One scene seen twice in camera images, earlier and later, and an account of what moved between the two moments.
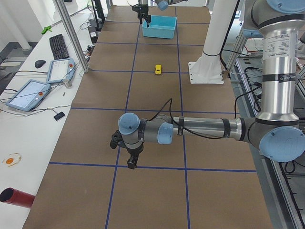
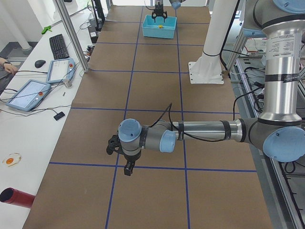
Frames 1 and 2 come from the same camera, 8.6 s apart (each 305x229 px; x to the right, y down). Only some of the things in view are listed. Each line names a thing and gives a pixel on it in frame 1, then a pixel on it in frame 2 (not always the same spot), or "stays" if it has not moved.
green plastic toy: (45, 28) stays
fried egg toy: (12, 159) stays
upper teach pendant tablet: (60, 70) stays
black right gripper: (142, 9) to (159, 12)
